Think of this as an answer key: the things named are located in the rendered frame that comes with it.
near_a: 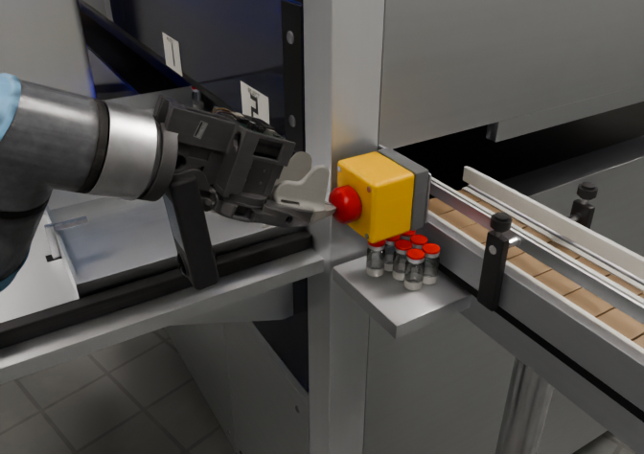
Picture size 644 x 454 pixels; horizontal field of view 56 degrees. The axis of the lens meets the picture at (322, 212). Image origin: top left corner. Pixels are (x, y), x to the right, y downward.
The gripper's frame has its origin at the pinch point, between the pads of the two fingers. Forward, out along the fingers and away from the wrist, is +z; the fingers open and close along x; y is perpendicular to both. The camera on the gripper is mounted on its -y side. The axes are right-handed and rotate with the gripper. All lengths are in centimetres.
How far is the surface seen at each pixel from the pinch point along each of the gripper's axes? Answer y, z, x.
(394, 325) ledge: -8.6, 8.9, -7.7
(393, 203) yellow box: 3.6, 5.5, -3.6
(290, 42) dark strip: 14.6, -2.1, 13.8
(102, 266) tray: -18.5, -13.2, 19.3
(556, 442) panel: -46, 93, 5
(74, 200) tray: -17.8, -12.9, 37.6
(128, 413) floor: -96, 30, 81
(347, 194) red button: 2.7, 1.4, -1.0
